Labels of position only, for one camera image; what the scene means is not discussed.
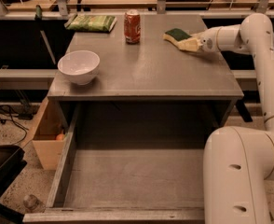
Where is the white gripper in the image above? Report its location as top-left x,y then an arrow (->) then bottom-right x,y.
178,28 -> 218,52

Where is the green and yellow sponge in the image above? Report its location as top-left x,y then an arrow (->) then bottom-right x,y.
163,28 -> 191,46

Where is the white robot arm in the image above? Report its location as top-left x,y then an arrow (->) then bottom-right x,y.
178,13 -> 274,224

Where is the grey cabinet with top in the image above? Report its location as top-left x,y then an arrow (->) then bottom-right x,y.
48,14 -> 243,125

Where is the open grey top drawer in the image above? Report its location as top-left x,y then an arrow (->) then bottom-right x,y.
24,101 -> 217,224

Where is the orange soda can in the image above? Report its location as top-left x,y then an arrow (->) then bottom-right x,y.
124,9 -> 141,44

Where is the white bowl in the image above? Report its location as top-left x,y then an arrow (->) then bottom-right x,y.
58,50 -> 100,85

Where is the green chip bag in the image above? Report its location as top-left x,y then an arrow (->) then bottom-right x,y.
64,14 -> 117,33

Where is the small orange ball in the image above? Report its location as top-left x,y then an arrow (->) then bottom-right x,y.
56,133 -> 64,141

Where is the wooden box on floor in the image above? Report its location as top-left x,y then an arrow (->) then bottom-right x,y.
33,98 -> 65,171

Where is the clear glass jar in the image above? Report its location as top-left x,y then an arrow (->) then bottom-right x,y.
23,194 -> 45,213

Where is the green handled tool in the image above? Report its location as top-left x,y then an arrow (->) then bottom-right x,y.
34,5 -> 56,64

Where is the black floor cable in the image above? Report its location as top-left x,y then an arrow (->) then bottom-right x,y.
0,81 -> 30,146

